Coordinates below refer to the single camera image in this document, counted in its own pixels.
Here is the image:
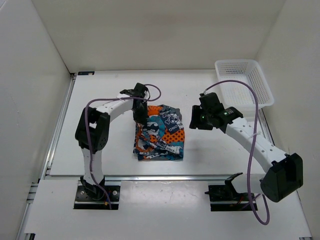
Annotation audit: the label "white plastic basket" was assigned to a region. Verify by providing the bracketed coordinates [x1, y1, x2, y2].
[214, 59, 274, 113]

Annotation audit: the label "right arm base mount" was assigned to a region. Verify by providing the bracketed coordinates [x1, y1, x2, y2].
[204, 185, 252, 212]

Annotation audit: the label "colourful patterned shorts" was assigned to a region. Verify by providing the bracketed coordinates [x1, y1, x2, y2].
[133, 105, 186, 161]

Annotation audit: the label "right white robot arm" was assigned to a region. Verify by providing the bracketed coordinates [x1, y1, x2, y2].
[189, 92, 303, 203]

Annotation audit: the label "small black label sticker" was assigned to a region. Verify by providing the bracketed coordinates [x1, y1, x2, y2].
[77, 71, 95, 76]

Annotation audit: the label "right aluminium rail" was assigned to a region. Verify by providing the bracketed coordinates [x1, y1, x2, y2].
[258, 109, 275, 145]

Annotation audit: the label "front aluminium rail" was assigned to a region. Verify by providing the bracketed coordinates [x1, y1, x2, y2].
[104, 174, 231, 182]

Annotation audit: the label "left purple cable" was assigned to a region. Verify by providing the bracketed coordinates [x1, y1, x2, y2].
[83, 83, 162, 210]

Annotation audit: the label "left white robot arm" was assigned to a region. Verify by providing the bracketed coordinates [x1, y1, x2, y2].
[75, 83, 149, 202]

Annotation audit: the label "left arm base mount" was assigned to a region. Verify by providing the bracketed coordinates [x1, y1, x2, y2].
[73, 181, 121, 211]

